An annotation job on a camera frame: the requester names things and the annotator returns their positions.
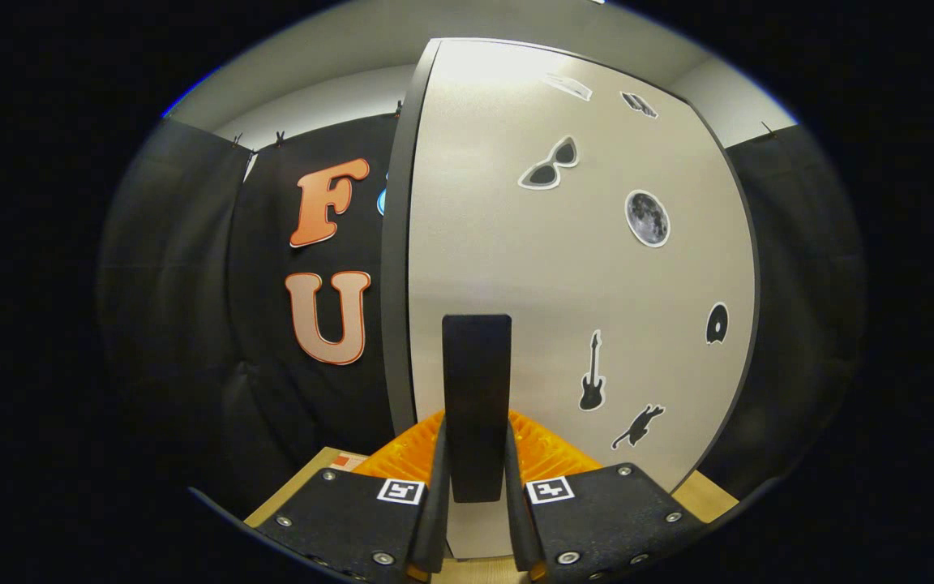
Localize black backdrop cloth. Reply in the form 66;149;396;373
98;114;869;520

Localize white shoe cabinet door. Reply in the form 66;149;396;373
406;39;760;560

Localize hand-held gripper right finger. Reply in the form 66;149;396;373
503;410;707;583

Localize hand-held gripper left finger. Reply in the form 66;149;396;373
255;410;452;583

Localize dark grey shoe cabinet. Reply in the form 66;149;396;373
380;36;762;496

